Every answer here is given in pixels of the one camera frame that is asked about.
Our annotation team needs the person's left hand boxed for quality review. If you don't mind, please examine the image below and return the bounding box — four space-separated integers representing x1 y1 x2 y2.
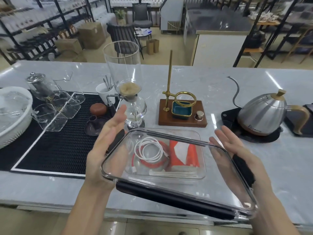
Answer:
85 104 129 192

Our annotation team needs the person's right hand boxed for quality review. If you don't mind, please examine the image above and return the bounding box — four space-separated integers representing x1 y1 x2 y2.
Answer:
208 125 274 201

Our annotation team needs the clear plastic container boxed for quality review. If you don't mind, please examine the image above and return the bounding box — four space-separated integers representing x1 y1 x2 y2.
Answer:
123 131 206 180

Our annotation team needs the white cable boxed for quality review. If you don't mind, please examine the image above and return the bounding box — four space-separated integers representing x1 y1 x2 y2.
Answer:
134 137 170 163

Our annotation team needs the red cable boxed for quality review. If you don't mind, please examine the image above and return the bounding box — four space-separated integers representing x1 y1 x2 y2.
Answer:
131 140 171 174

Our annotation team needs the clear container lid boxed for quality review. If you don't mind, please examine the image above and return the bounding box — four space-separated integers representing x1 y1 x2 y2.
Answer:
100 128 259 221

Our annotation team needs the large cardboard box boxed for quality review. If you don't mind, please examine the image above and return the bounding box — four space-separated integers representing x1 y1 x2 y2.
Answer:
78 22 106 50

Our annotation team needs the purple saucer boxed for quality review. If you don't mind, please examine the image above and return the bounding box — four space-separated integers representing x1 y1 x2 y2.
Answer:
85 117 109 137

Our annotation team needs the black kettle base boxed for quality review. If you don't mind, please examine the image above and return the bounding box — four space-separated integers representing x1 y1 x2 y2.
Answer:
221 107 282 144

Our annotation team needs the orange tissue pack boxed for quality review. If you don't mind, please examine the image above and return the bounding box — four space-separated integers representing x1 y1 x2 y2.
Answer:
169 140 201 168

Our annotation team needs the black rubber bar mat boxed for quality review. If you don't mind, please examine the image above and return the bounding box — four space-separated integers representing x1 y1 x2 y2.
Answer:
0 90 123 180

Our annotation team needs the brown round clay lid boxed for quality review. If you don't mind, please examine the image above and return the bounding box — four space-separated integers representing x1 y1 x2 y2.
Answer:
90 102 108 117

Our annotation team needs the steel gooseneck kettle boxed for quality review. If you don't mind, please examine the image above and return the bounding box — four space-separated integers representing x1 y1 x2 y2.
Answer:
227 76 310 137

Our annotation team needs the clear glass pitcher gold trim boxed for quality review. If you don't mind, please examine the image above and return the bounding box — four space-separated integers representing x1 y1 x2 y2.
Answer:
48 90 82 119

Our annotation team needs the white ceramic cup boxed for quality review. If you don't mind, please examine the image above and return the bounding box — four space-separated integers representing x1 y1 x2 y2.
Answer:
95 83 116 105

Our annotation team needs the teal square dish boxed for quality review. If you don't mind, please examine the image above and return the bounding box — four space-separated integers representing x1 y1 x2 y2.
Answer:
171 101 192 118

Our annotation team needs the tall clear glass pitcher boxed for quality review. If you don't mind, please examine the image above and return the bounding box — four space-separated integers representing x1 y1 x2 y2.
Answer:
52 71 85 104

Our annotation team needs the wooden brass pour-over stand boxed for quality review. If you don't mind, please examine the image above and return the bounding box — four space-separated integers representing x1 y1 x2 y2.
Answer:
158 49 208 128

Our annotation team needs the glass teapot with metal lid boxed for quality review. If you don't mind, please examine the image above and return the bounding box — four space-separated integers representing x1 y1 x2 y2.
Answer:
26 72 62 101

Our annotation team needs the white plastic basket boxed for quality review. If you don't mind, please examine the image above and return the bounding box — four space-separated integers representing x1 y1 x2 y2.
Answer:
0 86 34 149

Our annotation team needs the glass siphon coffee maker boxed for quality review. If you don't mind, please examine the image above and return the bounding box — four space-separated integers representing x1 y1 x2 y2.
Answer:
102 41 148 131

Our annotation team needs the white counter cabinet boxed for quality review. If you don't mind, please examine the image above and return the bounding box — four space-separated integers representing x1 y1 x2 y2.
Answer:
184 6 255 68

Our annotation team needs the black bag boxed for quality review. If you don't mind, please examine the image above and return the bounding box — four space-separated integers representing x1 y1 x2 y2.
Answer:
248 31 266 48

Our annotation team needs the dark slatted chair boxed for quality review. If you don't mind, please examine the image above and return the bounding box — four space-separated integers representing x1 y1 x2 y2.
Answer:
106 23 144 60

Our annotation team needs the row of dark labelled bottles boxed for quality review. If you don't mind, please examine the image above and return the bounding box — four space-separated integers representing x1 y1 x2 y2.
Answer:
6 24 79 60

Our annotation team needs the round side table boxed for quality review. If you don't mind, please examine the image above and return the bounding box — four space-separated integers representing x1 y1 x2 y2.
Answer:
134 27 153 38

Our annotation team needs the potted plant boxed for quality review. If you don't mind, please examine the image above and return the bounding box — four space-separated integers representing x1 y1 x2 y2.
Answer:
114 9 127 26

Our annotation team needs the grey cushioned chair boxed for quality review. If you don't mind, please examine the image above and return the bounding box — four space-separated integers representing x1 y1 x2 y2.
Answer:
132 3 153 28

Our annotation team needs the white appliance unit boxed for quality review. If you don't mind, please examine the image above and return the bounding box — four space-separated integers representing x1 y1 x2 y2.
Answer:
160 0 184 35

